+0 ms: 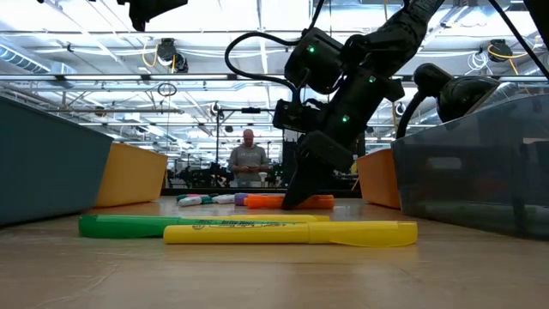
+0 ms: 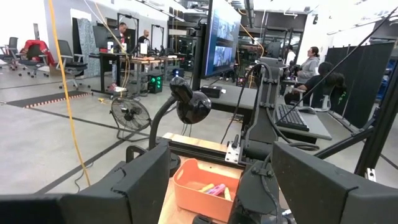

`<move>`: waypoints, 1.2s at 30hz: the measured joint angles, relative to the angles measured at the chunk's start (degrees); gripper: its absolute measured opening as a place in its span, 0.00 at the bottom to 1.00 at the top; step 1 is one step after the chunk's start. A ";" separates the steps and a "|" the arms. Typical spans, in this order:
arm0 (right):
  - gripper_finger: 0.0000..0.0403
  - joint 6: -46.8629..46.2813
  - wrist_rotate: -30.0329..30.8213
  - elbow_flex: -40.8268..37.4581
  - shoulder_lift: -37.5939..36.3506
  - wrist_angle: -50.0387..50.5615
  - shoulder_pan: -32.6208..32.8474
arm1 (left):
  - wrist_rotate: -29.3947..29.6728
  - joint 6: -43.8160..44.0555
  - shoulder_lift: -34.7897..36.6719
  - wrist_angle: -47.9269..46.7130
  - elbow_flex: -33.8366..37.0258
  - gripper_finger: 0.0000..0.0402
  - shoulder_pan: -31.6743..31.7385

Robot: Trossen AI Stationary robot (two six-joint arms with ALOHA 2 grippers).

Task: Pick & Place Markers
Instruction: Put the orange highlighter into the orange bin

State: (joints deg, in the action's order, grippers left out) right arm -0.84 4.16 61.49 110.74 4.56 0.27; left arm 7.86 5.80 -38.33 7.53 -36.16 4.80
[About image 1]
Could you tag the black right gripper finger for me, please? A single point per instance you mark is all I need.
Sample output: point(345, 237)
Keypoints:
point(306, 180)

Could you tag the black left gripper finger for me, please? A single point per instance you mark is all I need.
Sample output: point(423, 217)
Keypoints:
point(161, 6)

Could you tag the orange thick highlighter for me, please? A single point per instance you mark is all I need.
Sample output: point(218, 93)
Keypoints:
point(266, 202)

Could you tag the purple thick highlighter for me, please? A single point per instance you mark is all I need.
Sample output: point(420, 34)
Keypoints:
point(240, 199)

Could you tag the green slim highlighter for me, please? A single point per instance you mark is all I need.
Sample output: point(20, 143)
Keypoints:
point(128, 226)

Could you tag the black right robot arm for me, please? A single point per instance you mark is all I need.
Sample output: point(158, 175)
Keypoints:
point(407, 26)

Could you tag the person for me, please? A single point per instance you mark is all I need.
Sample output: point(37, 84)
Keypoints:
point(248, 161)

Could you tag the orange plastic bin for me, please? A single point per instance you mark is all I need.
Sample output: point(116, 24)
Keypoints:
point(379, 180)

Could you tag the black robot station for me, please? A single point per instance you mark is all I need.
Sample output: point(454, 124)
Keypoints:
point(201, 176)

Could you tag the pink cap white marker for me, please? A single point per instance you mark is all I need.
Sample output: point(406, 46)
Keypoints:
point(197, 195)

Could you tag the green cap white marker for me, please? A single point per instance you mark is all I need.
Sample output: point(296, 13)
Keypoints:
point(181, 197)
point(191, 201)

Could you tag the grey translucent plastic bin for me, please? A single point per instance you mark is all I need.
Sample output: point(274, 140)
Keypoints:
point(472, 171)

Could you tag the yellow plastic bin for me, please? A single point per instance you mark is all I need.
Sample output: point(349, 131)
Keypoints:
point(133, 176)

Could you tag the teal plastic bin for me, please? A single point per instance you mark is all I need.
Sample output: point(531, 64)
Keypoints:
point(47, 167)

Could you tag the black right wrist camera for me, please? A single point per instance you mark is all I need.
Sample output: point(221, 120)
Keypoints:
point(296, 116)

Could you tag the black gantry frame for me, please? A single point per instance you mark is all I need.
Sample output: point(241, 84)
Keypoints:
point(251, 110)

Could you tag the black aluminium table frame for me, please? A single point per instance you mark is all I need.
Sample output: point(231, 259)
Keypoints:
point(193, 192)

